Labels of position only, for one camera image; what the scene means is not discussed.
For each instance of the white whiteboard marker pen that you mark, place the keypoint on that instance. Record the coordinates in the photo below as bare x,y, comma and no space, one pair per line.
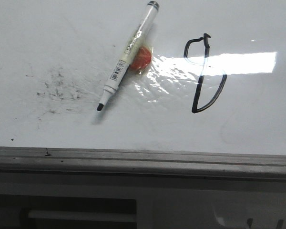
129,53

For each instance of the orange round magnet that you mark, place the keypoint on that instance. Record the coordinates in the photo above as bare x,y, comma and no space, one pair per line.
142,60

